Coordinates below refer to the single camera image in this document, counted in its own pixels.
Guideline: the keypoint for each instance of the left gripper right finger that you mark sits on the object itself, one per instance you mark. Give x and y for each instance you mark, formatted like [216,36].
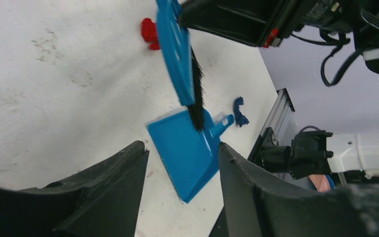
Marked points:
[259,204]

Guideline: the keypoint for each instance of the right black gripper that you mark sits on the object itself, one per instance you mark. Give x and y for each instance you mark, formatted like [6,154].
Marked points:
[266,23]

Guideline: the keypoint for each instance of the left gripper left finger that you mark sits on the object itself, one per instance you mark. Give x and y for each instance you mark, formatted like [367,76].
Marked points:
[100,201]

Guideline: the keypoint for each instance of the blue dustpan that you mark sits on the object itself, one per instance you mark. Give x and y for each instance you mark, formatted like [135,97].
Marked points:
[189,156]

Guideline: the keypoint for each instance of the blue hand brush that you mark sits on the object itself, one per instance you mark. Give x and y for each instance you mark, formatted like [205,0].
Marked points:
[181,63]

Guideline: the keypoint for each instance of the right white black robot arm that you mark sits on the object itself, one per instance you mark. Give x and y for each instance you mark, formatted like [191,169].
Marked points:
[323,152]

